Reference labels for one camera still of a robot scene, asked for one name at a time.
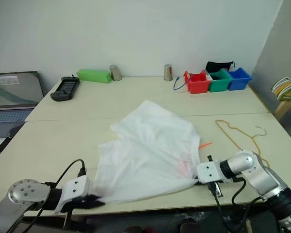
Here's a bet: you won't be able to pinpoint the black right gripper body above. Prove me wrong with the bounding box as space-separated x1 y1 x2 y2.
200 181 224 198

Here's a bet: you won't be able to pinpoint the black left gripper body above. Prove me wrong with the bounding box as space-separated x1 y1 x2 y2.
70 194 97 210

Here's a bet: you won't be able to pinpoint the wooden clothes hanger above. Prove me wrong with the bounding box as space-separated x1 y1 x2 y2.
215 119 270 168

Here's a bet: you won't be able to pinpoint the white mesh shorts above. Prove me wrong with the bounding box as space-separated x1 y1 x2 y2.
91 99 201 204

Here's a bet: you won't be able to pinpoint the yellow hanger on rack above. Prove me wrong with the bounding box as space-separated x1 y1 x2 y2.
275 81 291 98

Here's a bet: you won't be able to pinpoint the dark rounded shape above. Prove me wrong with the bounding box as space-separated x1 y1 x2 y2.
179 217 202 233

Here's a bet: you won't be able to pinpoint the red plastic bin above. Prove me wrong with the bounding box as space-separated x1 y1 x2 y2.
183 69 213 94

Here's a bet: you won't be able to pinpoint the green plastic bin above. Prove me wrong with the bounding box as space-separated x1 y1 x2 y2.
207 68 233 93

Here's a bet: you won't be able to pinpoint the blue plastic bin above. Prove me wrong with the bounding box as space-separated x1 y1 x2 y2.
227 67 253 91

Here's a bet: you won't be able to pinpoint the black handheld controller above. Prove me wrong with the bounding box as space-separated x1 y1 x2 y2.
50 76 81 102

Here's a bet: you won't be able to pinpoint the metal cup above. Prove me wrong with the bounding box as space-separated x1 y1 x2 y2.
109 64 123 82
163 64 174 82

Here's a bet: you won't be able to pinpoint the green rectangular box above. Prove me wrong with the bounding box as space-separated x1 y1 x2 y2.
77 68 113 84

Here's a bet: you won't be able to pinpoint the grey laptop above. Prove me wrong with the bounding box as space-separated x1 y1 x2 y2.
0 70 46 139

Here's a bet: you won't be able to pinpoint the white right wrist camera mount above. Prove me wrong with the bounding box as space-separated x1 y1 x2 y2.
195 162 224 184

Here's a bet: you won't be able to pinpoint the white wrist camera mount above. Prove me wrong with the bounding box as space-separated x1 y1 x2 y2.
53 176 92 214
195 162 224 184

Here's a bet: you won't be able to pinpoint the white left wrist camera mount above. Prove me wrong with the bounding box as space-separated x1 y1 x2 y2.
53 176 92 214

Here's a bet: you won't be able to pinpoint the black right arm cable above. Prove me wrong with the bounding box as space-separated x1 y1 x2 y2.
210 178 267 233

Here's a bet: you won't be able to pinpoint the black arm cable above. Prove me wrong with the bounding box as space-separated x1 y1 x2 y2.
210 178 267 233
7 159 88 233

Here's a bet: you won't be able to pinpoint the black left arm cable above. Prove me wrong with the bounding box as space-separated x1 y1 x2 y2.
7 159 88 233

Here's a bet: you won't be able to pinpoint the blue cable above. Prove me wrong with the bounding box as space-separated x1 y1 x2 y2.
173 76 189 92

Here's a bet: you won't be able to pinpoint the black drawstring pouch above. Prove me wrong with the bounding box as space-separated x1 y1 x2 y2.
205 60 235 73

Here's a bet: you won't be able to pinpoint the white wire hanger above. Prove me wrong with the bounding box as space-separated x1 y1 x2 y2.
271 72 291 94

